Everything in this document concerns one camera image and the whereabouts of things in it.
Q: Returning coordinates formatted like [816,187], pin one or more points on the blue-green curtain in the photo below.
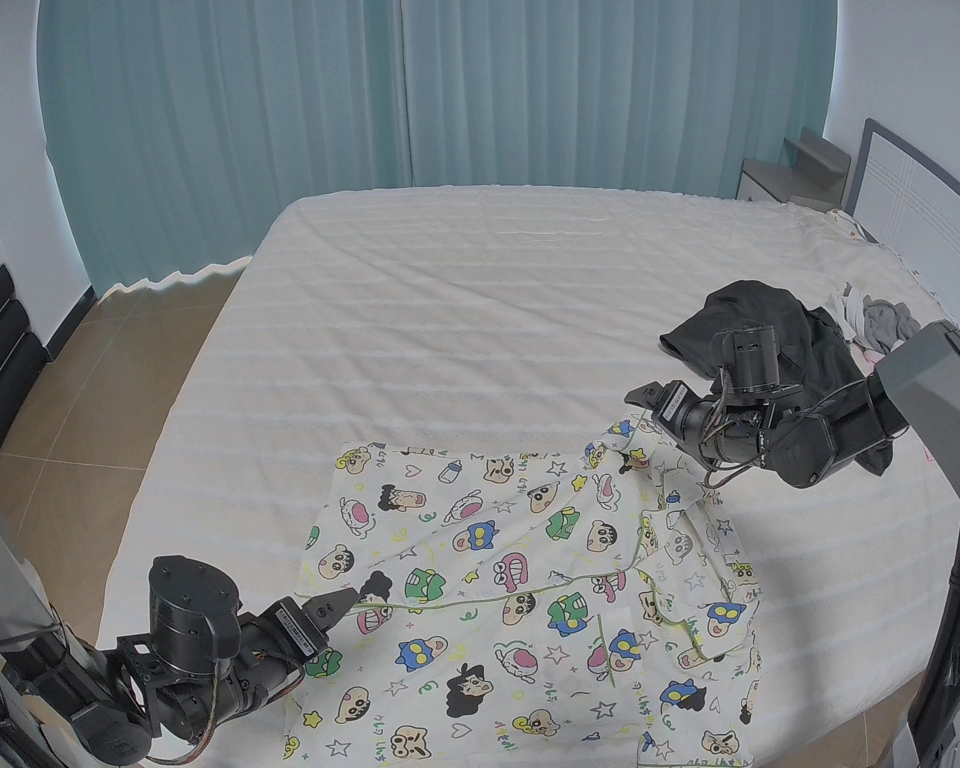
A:
[600,90]
[225,135]

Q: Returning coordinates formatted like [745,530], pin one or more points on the white garment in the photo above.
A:
[847,311]

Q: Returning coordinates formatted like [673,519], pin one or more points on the grey bedside table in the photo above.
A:
[787,176]

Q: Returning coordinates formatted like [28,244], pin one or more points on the black shirt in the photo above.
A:
[750,315]

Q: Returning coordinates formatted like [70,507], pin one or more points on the white printed pyjama top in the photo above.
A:
[525,600]

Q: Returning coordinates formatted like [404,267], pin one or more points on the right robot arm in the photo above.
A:
[825,442]

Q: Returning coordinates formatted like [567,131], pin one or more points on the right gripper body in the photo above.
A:
[690,420]

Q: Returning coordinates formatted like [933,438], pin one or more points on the bed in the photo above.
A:
[450,315]

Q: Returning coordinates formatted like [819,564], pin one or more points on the pink garment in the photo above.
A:
[870,352]

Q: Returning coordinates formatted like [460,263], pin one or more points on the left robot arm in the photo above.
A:
[187,607]

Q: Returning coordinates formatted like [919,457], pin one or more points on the black padded seat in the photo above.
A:
[19,352]

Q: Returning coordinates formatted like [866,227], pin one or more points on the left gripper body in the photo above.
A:
[281,637]

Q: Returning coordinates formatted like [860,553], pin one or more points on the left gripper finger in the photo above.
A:
[334,606]

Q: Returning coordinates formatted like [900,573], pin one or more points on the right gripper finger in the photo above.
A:
[643,397]

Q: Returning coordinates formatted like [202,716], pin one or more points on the grey garment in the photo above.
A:
[892,322]

